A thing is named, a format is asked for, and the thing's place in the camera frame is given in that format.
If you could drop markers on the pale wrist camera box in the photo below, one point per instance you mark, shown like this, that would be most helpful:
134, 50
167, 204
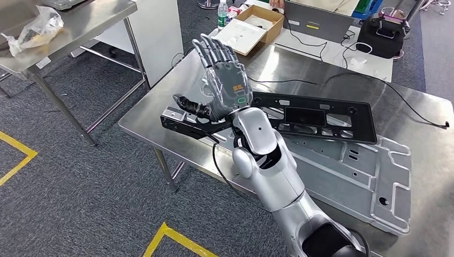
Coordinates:
173, 114

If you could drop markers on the clear water bottle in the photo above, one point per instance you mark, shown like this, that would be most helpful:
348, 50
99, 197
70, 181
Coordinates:
222, 16

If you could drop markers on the person's hand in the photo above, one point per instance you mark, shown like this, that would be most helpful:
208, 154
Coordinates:
276, 3

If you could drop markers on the open cardboard box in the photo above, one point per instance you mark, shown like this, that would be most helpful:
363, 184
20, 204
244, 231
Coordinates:
244, 35

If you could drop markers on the blue plastic crate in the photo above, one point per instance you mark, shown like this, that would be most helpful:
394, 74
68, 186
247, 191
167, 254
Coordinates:
372, 7

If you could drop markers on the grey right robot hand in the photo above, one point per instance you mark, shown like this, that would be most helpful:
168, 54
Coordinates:
228, 87

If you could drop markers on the black bag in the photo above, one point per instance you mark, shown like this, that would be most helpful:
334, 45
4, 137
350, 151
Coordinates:
381, 40

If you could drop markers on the steel workbench table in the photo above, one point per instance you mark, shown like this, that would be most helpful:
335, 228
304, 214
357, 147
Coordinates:
408, 106

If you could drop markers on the white desk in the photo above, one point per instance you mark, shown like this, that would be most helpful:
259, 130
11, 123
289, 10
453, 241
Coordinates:
337, 60

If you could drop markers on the long black plastic part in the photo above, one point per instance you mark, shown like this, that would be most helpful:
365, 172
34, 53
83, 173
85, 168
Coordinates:
361, 120

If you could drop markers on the person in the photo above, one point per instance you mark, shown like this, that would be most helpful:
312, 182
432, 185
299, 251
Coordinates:
326, 4

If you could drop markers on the grey metal part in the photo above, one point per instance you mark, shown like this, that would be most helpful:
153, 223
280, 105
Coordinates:
64, 3

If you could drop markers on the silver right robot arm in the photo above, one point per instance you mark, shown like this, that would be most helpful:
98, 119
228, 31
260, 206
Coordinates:
273, 177

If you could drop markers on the clear plastic bag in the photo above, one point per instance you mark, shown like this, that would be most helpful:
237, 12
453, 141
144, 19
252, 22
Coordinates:
35, 30

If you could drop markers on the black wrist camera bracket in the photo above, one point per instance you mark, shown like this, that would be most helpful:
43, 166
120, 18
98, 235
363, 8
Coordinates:
191, 129

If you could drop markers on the grey metal fixture plate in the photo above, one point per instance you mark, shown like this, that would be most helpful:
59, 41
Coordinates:
337, 177

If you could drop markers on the white cabinet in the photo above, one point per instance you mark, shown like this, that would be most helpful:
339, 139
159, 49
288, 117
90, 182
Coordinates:
159, 35

